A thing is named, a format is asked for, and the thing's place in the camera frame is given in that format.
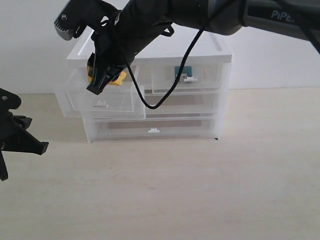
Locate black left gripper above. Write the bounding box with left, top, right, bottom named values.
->
left=0, top=111, right=49, bottom=156

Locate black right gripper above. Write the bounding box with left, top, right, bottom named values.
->
left=86, top=7, right=172, bottom=95

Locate yellow cheese wedge toy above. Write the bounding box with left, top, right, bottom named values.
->
left=86, top=53, right=127, bottom=86

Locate white blue pill bottle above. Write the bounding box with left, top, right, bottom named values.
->
left=179, top=65, right=194, bottom=83

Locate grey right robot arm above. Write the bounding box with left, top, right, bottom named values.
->
left=87, top=0, right=320, bottom=95

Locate white plastic drawer cabinet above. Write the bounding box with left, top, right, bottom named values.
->
left=66, top=19, right=234, bottom=143

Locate bottom wide clear drawer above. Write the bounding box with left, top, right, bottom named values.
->
left=83, top=116, right=223, bottom=142

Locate wide clear drawer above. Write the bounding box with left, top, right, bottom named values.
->
left=83, top=116, right=223, bottom=142
left=146, top=92, right=227, bottom=115

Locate middle wide clear drawer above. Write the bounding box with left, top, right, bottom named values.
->
left=146, top=92, right=227, bottom=115

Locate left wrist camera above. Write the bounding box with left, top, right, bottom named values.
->
left=0, top=88, right=22, bottom=117

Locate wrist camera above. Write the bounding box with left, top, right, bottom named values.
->
left=0, top=88, right=22, bottom=117
left=54, top=0, right=120, bottom=41

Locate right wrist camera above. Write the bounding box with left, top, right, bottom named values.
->
left=54, top=0, right=120, bottom=41

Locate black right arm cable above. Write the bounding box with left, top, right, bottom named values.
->
left=109, top=0, right=320, bottom=110

